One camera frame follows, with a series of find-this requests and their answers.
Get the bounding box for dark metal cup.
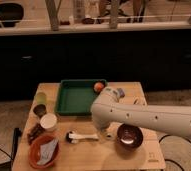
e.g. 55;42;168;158
33;104;47;118

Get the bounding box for brown grape bunch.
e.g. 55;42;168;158
27;124;44;144

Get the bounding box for blue sponge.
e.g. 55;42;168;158
117;88;125;98

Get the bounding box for black cable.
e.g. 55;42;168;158
158;133;191;171

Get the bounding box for orange ball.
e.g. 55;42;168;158
94;82;104;93

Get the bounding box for grey folded cloth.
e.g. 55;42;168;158
37;139;58;165

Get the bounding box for white paper cup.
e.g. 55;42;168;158
40;113;57;131

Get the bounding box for orange plate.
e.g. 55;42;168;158
28;134;59;169

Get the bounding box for black chair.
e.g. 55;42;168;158
0;3;24;27

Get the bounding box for white dish brush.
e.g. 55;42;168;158
66;131;98;144

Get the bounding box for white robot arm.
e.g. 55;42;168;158
90;87;191;139

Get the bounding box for dark brown bowl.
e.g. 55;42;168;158
117;124;143;149

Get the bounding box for clear plastic box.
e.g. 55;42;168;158
133;98;146;105

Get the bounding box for green plastic tray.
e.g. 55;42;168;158
55;79;107;116

